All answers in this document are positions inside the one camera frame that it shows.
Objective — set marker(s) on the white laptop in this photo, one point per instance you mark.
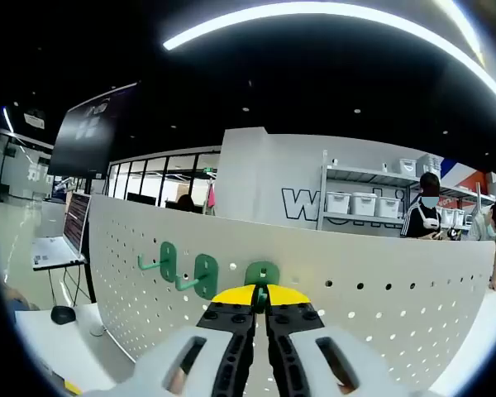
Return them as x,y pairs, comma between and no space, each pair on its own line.
76,223

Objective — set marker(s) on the large black display screen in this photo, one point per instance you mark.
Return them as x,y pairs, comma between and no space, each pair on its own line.
91,132

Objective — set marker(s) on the green hook assembly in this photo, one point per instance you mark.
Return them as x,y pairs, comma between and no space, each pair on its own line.
168,258
262,271
206,275

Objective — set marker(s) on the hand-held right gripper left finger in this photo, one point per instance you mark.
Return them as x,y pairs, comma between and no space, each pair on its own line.
227,351

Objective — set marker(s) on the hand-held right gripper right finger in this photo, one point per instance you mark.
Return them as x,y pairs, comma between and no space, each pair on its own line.
297,351

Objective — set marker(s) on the black laptop stand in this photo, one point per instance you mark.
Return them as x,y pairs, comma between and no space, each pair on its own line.
89,285

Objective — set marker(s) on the group of white storage boxes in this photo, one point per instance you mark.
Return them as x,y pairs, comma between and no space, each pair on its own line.
363,204

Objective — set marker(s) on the grey metal shelf rack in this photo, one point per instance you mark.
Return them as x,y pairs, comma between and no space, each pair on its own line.
326,182

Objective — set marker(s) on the black computer mouse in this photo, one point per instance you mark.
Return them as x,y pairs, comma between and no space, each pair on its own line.
63,315

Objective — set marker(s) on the pink hanging cloth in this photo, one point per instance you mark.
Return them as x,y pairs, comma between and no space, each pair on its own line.
212,198

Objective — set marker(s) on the ceiling air conditioner unit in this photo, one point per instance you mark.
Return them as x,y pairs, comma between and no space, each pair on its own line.
34,119

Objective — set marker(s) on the ceiling strip light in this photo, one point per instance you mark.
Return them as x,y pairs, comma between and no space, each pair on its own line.
314,16

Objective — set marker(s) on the white perforated mounting plate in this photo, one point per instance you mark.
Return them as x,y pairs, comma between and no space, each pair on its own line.
355,269

